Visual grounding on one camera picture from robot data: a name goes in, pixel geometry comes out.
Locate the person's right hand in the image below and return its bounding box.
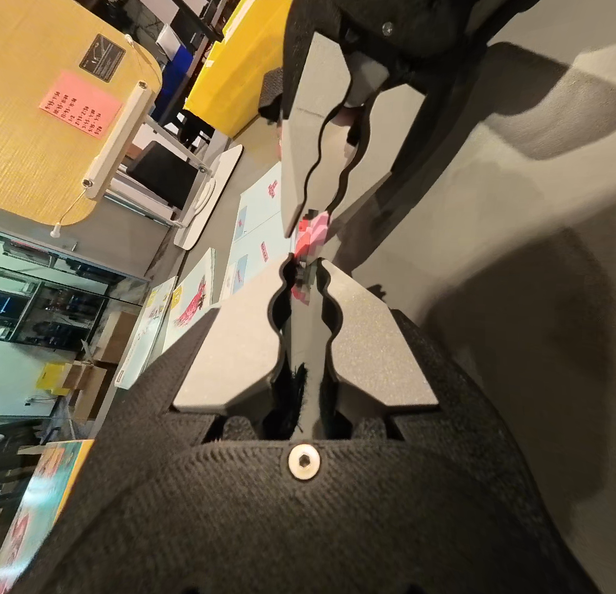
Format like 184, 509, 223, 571
337, 106, 363, 157

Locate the open light blue instruction booklet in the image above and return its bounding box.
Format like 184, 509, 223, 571
224, 163, 289, 299

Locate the glass partition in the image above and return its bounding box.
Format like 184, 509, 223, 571
0, 233, 150, 344

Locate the dark label plate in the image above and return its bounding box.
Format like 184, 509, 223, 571
78, 33, 127, 82

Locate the grey desk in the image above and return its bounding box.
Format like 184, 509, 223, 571
144, 0, 616, 556

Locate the blue crate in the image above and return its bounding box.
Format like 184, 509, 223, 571
171, 43, 199, 87

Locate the yellow plastic bin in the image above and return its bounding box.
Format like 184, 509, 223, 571
184, 0, 294, 140

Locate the pink red brick model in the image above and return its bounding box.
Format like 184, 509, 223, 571
291, 210, 334, 306

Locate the closed instruction booklet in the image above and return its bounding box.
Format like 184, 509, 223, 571
161, 248, 217, 356

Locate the white bar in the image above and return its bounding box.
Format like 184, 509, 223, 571
83, 80, 155, 201

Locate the wooden board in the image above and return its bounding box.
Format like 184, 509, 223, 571
0, 0, 163, 227

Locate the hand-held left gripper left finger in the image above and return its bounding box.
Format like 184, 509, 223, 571
172, 256, 307, 441

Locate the yellow toy box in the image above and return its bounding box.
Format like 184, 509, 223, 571
0, 439, 94, 590

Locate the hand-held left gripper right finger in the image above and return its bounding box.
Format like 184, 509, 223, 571
314, 258, 440, 441

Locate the white instruction booklet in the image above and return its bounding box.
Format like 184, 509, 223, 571
115, 276, 179, 390

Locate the pink sticky note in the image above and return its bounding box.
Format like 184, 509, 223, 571
38, 71, 124, 131

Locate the brown cardboard box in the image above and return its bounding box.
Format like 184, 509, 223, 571
60, 310, 140, 421

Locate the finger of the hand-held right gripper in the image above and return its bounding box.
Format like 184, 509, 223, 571
326, 81, 428, 230
280, 30, 354, 239

